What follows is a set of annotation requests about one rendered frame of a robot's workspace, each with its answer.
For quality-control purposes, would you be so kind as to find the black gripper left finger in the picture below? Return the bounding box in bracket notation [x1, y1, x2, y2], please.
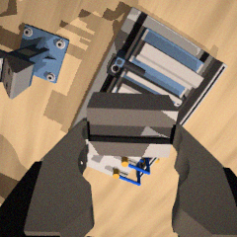
[0, 118, 95, 237]

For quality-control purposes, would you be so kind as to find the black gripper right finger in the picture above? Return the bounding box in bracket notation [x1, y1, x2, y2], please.
[170, 122, 237, 237]

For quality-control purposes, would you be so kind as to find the grey flat bar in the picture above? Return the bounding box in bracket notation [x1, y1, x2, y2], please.
[126, 70, 182, 104]
[135, 53, 192, 90]

